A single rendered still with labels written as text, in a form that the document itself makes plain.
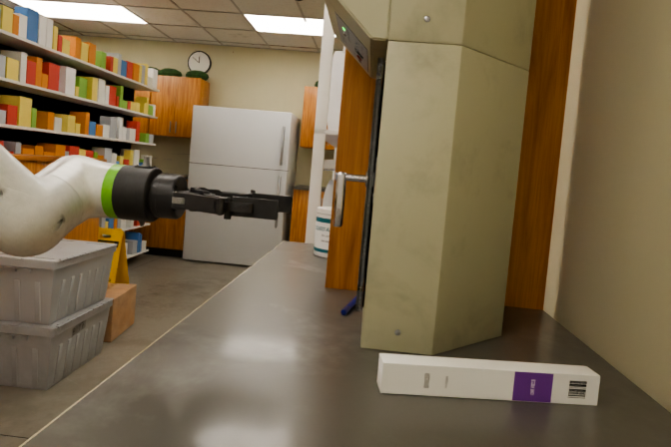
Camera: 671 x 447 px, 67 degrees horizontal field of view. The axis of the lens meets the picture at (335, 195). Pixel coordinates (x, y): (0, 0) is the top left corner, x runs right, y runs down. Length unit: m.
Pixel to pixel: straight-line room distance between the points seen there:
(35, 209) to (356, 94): 0.68
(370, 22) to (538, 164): 0.56
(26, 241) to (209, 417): 0.38
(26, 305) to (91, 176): 2.07
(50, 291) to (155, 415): 2.27
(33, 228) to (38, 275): 2.04
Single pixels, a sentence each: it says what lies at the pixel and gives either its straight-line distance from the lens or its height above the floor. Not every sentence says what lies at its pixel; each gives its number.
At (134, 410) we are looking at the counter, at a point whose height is 0.94.
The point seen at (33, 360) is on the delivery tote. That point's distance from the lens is 2.98.
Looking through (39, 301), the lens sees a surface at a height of 0.45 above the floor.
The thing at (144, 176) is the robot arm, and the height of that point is 1.17.
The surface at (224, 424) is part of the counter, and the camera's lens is 0.58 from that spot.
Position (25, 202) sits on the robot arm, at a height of 1.13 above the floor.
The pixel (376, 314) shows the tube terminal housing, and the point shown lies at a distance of 0.80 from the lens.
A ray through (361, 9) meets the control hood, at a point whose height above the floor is 1.45.
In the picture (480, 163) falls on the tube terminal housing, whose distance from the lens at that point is 0.84.
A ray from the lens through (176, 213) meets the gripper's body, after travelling 0.87.
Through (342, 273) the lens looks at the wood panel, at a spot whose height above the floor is 0.98.
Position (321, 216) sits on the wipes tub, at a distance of 1.54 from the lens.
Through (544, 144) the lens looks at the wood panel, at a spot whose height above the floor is 1.31.
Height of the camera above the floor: 1.21
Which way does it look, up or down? 3 degrees down
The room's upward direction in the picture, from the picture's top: 5 degrees clockwise
